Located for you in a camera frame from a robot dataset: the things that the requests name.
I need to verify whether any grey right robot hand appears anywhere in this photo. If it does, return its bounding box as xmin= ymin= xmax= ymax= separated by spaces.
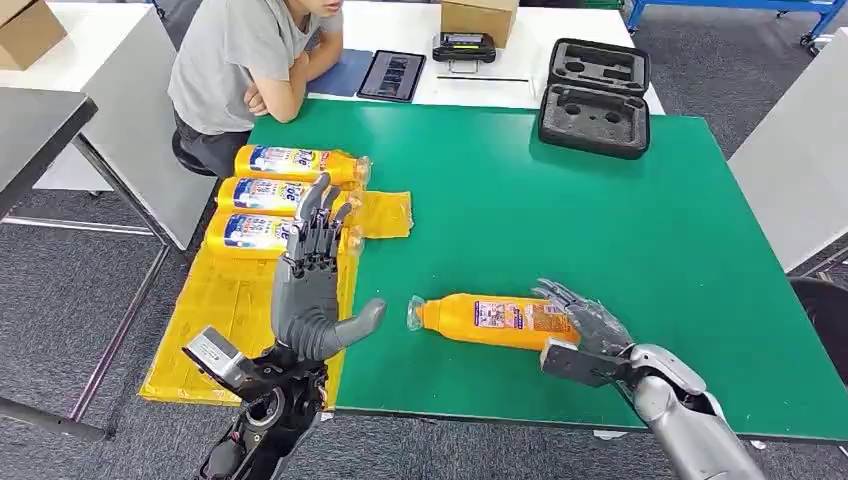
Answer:
xmin=531 ymin=278 xmax=636 ymax=360

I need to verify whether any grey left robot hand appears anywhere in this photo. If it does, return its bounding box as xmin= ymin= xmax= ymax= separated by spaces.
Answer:
xmin=270 ymin=173 xmax=388 ymax=363

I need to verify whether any orange drink bottle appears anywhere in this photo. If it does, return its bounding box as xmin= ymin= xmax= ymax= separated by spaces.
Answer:
xmin=216 ymin=175 xmax=364 ymax=218
xmin=203 ymin=211 xmax=366 ymax=261
xmin=233 ymin=144 xmax=373 ymax=188
xmin=405 ymin=292 xmax=581 ymax=352

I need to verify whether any yellow sheet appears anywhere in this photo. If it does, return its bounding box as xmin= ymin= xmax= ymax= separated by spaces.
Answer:
xmin=137 ymin=188 xmax=415 ymax=409

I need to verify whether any green table mat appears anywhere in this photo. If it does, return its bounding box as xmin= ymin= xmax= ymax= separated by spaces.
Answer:
xmin=246 ymin=99 xmax=848 ymax=444

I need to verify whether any black stool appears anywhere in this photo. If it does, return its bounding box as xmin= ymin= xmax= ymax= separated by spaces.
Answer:
xmin=172 ymin=129 xmax=223 ymax=179

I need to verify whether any person's hand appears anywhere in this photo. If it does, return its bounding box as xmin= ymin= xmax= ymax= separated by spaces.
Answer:
xmin=243 ymin=84 xmax=270 ymax=119

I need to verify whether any black foam-lined case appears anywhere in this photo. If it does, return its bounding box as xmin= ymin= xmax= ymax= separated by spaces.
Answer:
xmin=537 ymin=37 xmax=652 ymax=162

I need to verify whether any blue folder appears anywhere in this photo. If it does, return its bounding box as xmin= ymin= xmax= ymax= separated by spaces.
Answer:
xmin=305 ymin=48 xmax=374 ymax=99

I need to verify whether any black chair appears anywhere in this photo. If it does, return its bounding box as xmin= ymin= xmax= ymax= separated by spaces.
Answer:
xmin=788 ymin=276 xmax=848 ymax=389

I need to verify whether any black tablet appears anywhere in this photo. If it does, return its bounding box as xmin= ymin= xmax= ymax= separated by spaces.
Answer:
xmin=355 ymin=49 xmax=427 ymax=104

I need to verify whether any person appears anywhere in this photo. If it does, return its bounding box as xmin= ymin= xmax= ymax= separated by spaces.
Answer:
xmin=167 ymin=0 xmax=346 ymax=179

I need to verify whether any light grey table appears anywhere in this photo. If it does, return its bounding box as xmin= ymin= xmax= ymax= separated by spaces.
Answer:
xmin=727 ymin=26 xmax=848 ymax=275

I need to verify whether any white desk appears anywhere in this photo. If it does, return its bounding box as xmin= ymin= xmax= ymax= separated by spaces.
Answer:
xmin=0 ymin=0 xmax=220 ymax=253

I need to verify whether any white table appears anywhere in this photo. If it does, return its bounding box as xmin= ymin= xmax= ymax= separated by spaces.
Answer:
xmin=305 ymin=0 xmax=666 ymax=117

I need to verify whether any black handheld device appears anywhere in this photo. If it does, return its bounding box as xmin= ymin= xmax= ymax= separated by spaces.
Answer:
xmin=431 ymin=31 xmax=497 ymax=75

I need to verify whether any dark grey table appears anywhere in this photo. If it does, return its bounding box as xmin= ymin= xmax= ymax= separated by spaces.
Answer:
xmin=0 ymin=87 xmax=190 ymax=444

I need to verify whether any small cardboard box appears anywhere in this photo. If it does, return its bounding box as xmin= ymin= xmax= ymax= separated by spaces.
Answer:
xmin=439 ymin=0 xmax=519 ymax=49

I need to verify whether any large cardboard box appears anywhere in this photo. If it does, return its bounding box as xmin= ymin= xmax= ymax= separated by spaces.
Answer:
xmin=0 ymin=0 xmax=68 ymax=72

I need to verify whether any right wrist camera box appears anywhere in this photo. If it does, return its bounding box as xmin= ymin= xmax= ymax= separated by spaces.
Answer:
xmin=539 ymin=337 xmax=631 ymax=390

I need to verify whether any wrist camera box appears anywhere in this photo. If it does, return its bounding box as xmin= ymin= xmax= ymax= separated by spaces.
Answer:
xmin=182 ymin=325 xmax=250 ymax=392
xmin=539 ymin=337 xmax=631 ymax=390

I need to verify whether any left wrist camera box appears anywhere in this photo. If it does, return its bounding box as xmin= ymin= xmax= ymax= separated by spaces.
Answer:
xmin=182 ymin=325 xmax=250 ymax=392

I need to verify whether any blue cart frame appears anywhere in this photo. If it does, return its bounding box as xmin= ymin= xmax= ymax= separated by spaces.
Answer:
xmin=625 ymin=0 xmax=848 ymax=48

